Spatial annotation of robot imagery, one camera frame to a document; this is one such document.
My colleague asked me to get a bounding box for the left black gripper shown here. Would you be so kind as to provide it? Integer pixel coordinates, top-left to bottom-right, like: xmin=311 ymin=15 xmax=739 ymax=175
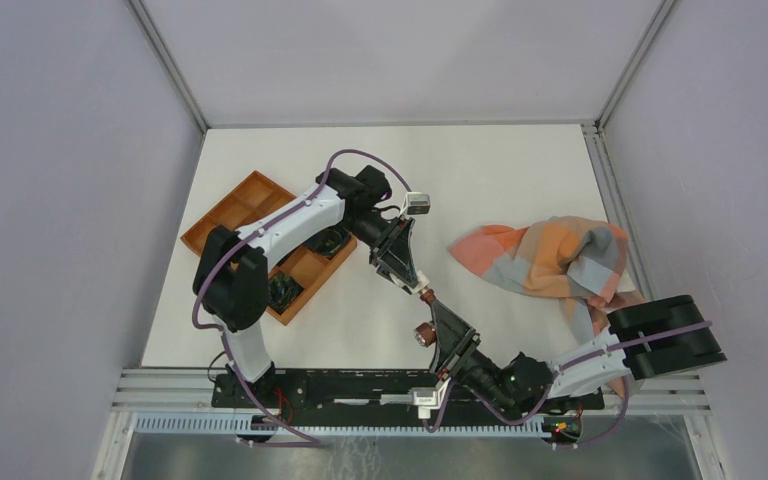
xmin=339 ymin=211 xmax=417 ymax=296

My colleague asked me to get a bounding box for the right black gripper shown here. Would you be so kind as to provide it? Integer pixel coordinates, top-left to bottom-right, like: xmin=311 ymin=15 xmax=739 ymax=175
xmin=429 ymin=298 xmax=514 ymax=412

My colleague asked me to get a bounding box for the brown water faucet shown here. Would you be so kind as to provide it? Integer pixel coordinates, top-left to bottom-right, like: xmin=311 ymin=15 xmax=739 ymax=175
xmin=413 ymin=287 xmax=440 ymax=349

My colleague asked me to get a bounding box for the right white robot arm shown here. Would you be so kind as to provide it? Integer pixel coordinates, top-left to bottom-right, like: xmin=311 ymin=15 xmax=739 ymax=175
xmin=411 ymin=295 xmax=727 ymax=425

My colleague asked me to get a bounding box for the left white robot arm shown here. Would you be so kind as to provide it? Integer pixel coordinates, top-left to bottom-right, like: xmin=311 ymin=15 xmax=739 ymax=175
xmin=193 ymin=165 xmax=430 ymax=407

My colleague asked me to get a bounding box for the orange compartment tray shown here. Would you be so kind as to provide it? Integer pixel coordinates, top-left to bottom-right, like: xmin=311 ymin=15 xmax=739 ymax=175
xmin=180 ymin=171 xmax=357 ymax=326

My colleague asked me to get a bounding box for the orange grey checkered cloth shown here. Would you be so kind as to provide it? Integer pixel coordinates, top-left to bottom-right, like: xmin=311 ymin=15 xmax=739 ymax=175
xmin=448 ymin=216 xmax=646 ymax=344

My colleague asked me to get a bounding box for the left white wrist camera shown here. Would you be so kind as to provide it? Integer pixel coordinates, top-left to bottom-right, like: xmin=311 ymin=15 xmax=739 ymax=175
xmin=399 ymin=191 xmax=431 ymax=217

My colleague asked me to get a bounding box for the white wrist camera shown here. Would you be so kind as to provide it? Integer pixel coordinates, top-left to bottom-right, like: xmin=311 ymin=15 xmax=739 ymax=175
xmin=399 ymin=191 xmax=431 ymax=217
xmin=409 ymin=379 xmax=451 ymax=420

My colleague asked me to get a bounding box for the black cable coil middle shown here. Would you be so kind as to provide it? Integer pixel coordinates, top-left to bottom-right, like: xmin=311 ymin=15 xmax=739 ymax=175
xmin=307 ymin=228 xmax=352 ymax=261

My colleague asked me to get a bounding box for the black cable coil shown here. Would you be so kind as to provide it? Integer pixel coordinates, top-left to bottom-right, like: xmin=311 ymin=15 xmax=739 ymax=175
xmin=267 ymin=274 xmax=306 ymax=314
xmin=307 ymin=228 xmax=352 ymax=261

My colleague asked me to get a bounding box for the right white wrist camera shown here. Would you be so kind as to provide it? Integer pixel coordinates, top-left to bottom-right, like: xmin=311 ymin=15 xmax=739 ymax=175
xmin=409 ymin=379 xmax=451 ymax=420

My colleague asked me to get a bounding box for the black cable coil lower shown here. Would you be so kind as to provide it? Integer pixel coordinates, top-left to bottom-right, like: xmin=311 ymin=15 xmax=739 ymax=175
xmin=267 ymin=274 xmax=306 ymax=314

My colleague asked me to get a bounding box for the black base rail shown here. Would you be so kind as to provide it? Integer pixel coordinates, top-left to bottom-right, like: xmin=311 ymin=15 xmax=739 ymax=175
xmin=211 ymin=367 xmax=605 ymax=428

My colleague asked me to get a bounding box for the aluminium frame rail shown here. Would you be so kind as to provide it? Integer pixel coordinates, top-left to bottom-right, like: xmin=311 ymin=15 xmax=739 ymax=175
xmin=91 ymin=368 xmax=724 ymax=479

